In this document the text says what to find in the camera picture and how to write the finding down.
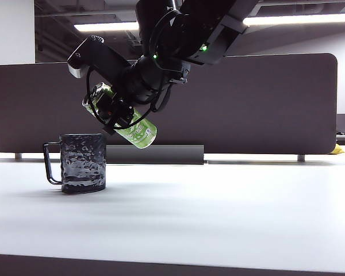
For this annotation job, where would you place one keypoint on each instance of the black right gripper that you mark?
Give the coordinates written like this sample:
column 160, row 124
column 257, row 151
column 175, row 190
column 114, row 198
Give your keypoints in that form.
column 143, row 80

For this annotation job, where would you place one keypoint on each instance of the green energy drink can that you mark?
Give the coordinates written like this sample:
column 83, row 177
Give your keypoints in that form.
column 138, row 135

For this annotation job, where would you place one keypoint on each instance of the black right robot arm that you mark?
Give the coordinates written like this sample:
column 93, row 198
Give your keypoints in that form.
column 195, row 28

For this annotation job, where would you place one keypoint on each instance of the dark textured glass mug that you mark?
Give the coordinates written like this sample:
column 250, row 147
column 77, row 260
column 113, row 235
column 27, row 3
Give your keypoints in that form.
column 82, row 164

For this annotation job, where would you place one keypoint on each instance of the grey divider support leg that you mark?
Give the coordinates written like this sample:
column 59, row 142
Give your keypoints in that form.
column 300, row 157
column 18, row 156

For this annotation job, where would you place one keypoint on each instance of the dark grey desk divider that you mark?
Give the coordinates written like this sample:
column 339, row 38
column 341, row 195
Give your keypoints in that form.
column 247, row 109

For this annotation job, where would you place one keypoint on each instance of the long ceiling light strip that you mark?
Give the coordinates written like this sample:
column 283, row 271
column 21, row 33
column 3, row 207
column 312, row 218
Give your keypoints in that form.
column 299, row 19

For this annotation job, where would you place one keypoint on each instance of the yellow object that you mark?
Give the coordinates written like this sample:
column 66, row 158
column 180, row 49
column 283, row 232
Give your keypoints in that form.
column 337, row 149

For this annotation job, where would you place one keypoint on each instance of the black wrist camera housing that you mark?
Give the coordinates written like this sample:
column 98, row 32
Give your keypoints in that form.
column 100, row 57

